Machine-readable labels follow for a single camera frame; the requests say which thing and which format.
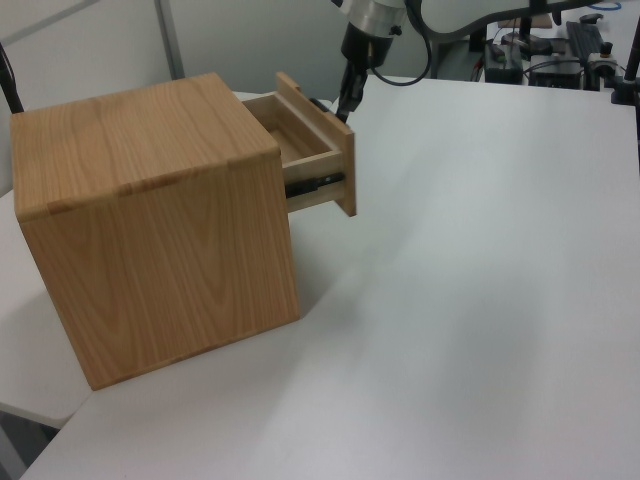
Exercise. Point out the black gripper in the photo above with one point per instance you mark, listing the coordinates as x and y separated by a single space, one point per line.
361 45

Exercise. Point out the light wooden drawer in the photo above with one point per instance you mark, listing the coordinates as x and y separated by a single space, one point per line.
330 150

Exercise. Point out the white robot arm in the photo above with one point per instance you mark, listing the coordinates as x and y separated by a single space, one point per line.
450 15

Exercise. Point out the tall black upright box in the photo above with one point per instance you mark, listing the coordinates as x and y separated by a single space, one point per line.
477 42

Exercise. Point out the black electronics box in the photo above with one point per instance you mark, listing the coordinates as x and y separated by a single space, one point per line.
555 72

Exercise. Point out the light wooden cabinet box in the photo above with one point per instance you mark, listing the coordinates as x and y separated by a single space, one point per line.
150 210

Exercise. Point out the black computer keyboard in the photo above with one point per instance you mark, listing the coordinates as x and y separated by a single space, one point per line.
585 40

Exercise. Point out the grey emergency stop button box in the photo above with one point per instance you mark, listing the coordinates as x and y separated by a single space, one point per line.
602 59

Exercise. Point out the black computer mouse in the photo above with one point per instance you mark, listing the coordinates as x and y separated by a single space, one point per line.
591 18

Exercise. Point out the black clamp stand pole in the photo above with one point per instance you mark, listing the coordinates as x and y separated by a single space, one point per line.
625 87

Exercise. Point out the black metal drawer slide rail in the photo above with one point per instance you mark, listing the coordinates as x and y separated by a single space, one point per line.
310 184

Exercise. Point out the thin black camera pole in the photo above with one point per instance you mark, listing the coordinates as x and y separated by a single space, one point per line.
10 85

